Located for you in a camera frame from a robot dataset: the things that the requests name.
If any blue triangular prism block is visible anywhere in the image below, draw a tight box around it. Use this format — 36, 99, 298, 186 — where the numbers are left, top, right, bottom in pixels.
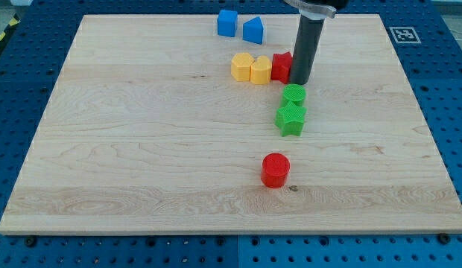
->
242, 16, 264, 45

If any red star block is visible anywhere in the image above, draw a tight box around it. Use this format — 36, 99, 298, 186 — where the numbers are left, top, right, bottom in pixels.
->
270, 51, 293, 84

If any light wooden board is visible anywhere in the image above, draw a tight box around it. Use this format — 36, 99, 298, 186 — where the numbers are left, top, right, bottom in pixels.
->
0, 14, 462, 236

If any yellow heart block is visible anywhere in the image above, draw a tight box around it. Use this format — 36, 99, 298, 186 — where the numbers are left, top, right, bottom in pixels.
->
250, 55, 272, 85

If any yellow hexagon block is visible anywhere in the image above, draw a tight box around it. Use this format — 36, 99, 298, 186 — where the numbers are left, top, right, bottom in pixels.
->
231, 52, 255, 81

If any blue cube block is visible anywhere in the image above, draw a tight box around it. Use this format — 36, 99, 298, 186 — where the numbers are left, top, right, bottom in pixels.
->
217, 10, 238, 37

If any red cylinder block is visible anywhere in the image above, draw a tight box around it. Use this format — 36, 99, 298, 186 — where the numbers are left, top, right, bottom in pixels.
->
261, 153, 291, 188

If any green cylinder block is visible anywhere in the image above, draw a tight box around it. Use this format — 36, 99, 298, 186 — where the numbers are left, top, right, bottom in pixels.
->
280, 84, 306, 107

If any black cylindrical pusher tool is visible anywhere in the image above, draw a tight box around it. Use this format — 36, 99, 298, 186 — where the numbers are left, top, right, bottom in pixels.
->
289, 15, 324, 85

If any white fiducial marker tag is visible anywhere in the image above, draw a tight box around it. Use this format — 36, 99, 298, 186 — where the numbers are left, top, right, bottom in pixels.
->
389, 26, 421, 44

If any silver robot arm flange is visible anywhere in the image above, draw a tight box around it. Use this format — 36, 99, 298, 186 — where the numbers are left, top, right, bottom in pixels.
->
284, 0, 349, 20

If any green star block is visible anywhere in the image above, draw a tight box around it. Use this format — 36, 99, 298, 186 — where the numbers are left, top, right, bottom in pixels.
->
275, 101, 307, 136

